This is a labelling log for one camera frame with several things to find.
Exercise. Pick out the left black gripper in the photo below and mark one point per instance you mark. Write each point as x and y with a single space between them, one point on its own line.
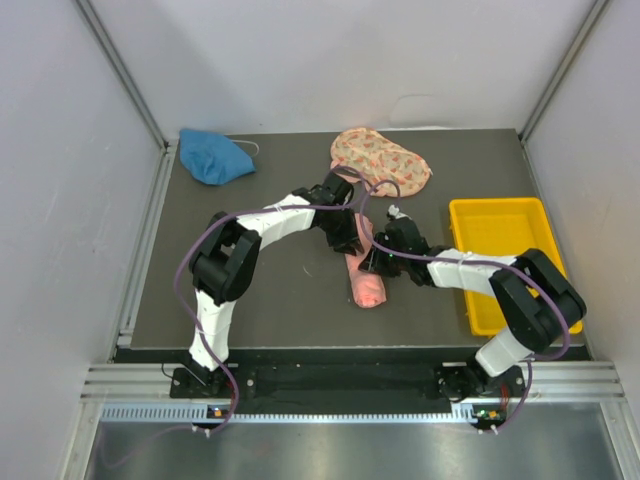
348 240

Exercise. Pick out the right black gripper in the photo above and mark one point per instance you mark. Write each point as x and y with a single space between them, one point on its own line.
374 264

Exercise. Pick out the pink t shirt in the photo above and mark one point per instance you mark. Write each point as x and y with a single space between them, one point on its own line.
368 289

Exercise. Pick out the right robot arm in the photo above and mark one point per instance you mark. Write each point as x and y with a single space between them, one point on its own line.
536 300

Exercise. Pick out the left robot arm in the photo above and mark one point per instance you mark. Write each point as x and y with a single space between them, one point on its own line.
223 265

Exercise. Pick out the floral patterned cloth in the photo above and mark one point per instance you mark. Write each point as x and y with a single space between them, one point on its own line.
377 158

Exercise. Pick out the yellow plastic tray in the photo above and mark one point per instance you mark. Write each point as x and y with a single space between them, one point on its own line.
499 227

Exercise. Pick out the blue cloth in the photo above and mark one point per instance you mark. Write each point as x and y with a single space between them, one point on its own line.
215 159

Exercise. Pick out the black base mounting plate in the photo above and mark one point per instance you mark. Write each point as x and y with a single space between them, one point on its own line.
342 389

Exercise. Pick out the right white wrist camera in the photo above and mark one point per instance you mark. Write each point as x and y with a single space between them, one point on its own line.
394 213

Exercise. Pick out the slotted cable duct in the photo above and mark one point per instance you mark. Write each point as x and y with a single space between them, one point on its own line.
210 414

